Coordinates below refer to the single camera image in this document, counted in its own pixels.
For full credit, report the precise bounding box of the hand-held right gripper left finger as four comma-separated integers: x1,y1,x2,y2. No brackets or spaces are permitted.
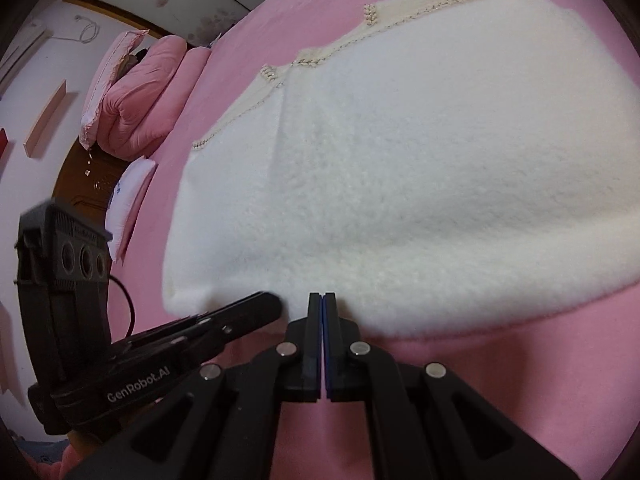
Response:
65,292,326,480

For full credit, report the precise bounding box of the grey wall cable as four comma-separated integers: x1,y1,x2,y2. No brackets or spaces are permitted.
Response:
75,14,99,43

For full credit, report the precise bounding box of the pale wall shelf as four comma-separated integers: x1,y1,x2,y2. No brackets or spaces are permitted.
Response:
0,27,53,92

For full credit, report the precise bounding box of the white fleece cardigan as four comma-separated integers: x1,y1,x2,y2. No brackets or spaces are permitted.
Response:
162,0,640,343

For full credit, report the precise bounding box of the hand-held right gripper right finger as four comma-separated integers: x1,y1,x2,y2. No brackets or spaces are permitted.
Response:
322,292,581,480

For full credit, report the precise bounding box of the pink wall shelf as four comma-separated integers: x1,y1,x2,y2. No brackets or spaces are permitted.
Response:
24,79,67,158

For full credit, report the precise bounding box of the small white printed pillow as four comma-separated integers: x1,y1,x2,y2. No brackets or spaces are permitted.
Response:
105,157,158,263

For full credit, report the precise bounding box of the brown wooden headboard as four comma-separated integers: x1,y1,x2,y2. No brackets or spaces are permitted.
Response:
52,137,136,221

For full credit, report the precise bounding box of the pink lace-edged pillow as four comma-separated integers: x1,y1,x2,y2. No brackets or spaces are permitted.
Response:
80,29,151,150

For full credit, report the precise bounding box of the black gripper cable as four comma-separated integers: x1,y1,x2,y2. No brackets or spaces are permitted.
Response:
107,274,137,337

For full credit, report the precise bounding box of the folded pink quilt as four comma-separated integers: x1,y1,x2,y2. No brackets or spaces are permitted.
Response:
97,36,212,161

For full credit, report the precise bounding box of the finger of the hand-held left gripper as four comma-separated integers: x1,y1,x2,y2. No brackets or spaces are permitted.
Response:
107,291,283,362

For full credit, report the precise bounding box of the person's left forearm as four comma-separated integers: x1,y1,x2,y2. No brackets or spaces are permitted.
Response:
55,427,121,480

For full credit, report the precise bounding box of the pink bed blanket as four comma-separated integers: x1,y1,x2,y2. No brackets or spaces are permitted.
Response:
30,0,640,480

